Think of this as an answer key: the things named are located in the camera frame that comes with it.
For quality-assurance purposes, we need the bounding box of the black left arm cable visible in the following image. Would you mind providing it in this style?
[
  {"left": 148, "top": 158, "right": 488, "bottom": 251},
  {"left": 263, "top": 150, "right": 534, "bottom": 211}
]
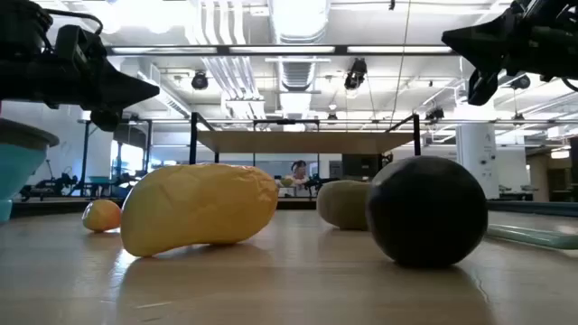
[{"left": 42, "top": 7, "right": 105, "bottom": 35}]

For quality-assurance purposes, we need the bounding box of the green-handled knife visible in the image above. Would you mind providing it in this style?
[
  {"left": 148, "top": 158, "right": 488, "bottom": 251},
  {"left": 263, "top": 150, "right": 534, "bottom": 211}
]
[{"left": 486, "top": 224, "right": 578, "bottom": 251}]

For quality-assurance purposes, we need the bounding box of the small orange peach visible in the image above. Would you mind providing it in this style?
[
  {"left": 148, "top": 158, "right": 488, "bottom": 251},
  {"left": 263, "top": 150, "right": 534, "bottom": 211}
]
[{"left": 81, "top": 199, "right": 123, "bottom": 234}]

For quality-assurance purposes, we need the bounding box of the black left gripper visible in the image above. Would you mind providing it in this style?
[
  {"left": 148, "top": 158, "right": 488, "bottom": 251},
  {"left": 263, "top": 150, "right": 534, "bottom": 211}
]
[{"left": 0, "top": 58, "right": 162, "bottom": 133}]

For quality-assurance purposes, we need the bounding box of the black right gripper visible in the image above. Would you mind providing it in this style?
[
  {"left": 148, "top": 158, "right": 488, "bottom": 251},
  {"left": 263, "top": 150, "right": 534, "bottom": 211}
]
[{"left": 441, "top": 8, "right": 578, "bottom": 107}]

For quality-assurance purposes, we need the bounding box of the raised wooden shelf board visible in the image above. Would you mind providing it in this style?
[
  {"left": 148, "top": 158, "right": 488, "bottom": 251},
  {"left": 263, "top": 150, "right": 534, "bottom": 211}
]
[{"left": 197, "top": 130, "right": 415, "bottom": 155}]

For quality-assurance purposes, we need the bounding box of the black overhead light bar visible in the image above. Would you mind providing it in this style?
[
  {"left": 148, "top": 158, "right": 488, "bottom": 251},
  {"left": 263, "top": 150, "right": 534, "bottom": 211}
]
[{"left": 106, "top": 43, "right": 457, "bottom": 57}]

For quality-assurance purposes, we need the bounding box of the green-brown kiwi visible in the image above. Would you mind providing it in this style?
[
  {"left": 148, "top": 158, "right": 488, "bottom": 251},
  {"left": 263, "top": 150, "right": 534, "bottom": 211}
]
[{"left": 315, "top": 179, "right": 374, "bottom": 231}]

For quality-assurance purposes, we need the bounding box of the black box cabinet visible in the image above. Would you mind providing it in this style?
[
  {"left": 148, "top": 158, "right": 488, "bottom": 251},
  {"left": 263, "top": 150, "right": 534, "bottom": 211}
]
[{"left": 341, "top": 153, "right": 385, "bottom": 180}]

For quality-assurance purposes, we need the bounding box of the white room pillar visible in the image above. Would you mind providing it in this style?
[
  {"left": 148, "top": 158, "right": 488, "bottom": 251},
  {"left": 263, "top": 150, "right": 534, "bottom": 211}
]
[{"left": 455, "top": 122, "right": 500, "bottom": 200}]

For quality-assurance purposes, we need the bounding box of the black avocado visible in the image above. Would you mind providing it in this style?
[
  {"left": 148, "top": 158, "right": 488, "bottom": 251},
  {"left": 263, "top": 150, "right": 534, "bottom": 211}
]
[{"left": 364, "top": 155, "right": 489, "bottom": 268}]

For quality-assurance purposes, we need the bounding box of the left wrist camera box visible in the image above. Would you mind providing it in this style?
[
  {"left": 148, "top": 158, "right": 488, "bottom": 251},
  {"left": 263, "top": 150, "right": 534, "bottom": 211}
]
[{"left": 53, "top": 24, "right": 108, "bottom": 70}]

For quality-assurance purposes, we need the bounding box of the black background station frame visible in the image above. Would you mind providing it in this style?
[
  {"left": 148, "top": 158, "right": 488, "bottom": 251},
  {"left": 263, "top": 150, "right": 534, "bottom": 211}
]
[{"left": 79, "top": 117, "right": 154, "bottom": 199}]

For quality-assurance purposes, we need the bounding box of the black shelf support bracket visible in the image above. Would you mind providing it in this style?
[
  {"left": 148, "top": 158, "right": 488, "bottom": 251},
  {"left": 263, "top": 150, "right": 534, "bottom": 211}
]
[
  {"left": 189, "top": 111, "right": 220, "bottom": 164},
  {"left": 386, "top": 113, "right": 422, "bottom": 157}
]

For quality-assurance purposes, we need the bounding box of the blue collapsible bowl grey rim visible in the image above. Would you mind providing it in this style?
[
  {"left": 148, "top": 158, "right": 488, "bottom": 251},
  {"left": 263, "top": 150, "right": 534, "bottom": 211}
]
[{"left": 0, "top": 117, "right": 61, "bottom": 223}]

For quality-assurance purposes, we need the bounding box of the black overhead camera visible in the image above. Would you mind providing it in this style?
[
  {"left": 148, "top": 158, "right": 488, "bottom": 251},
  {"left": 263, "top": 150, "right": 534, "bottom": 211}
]
[{"left": 343, "top": 57, "right": 368, "bottom": 90}]

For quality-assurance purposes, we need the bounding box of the white ceiling air duct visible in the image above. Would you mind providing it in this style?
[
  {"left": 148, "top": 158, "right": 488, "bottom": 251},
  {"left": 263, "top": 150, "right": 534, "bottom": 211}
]
[{"left": 268, "top": 0, "right": 333, "bottom": 116}]

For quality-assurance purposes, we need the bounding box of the person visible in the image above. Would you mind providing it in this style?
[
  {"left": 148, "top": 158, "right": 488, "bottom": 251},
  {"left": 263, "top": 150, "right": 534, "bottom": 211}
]
[{"left": 288, "top": 160, "right": 312, "bottom": 189}]

